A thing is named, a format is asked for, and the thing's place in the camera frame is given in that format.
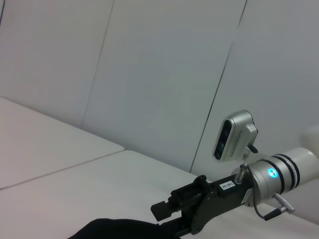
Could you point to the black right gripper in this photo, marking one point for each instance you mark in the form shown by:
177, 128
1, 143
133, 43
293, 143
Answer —
221, 199

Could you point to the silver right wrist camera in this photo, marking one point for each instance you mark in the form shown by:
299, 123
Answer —
236, 134

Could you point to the black shirt with FREE print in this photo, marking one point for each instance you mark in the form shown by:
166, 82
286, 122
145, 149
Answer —
119, 230

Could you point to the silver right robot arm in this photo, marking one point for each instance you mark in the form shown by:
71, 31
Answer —
281, 174

